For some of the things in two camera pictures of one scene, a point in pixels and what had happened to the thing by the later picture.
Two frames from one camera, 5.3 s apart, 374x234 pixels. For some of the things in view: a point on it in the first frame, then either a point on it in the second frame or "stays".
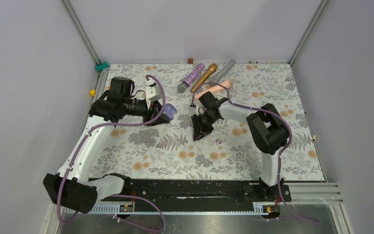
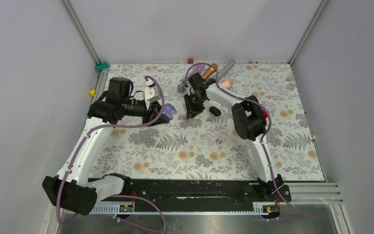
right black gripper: [199, 129] → [191, 110]
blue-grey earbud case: [169, 111] stays
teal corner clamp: [100, 67] stays
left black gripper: [155, 110] stays
